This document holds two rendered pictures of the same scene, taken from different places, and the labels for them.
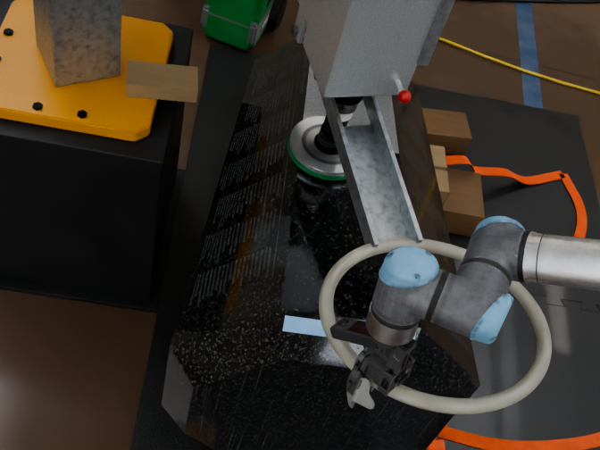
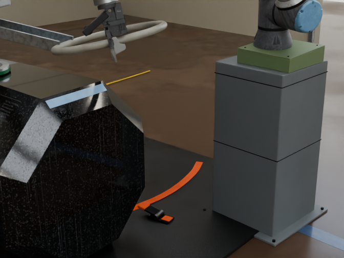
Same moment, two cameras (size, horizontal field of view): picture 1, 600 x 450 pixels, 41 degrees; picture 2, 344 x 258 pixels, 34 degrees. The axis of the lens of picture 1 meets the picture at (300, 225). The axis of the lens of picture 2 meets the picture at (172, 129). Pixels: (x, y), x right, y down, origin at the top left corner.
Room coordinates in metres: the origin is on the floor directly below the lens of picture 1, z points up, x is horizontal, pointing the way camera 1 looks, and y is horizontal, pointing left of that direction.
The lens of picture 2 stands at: (-1.00, 0.92, 1.53)
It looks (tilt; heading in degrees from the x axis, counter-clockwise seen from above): 21 degrees down; 322
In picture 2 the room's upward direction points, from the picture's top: straight up
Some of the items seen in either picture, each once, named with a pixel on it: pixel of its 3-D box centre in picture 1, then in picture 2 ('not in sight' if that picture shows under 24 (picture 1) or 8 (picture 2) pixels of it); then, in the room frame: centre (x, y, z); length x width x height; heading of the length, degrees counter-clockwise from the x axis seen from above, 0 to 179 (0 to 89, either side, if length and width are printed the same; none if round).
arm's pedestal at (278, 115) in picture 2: not in sight; (267, 140); (0.84, -1.18, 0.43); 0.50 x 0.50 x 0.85; 7
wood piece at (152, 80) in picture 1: (162, 81); not in sight; (1.67, 0.50, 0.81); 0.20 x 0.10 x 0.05; 109
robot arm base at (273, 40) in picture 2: not in sight; (273, 35); (0.84, -1.17, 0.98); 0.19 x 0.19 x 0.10
